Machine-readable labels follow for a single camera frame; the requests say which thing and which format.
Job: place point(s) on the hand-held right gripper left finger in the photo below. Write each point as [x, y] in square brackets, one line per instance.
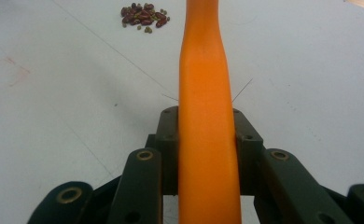
[167, 146]

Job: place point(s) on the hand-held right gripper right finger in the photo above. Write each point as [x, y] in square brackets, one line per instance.
[247, 146]

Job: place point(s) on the orange brush with grey bristles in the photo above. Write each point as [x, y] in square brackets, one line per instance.
[206, 124]

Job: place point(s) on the pile of brown beans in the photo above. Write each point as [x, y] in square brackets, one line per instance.
[144, 17]

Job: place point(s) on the white table cover sheet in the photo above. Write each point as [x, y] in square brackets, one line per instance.
[62, 93]

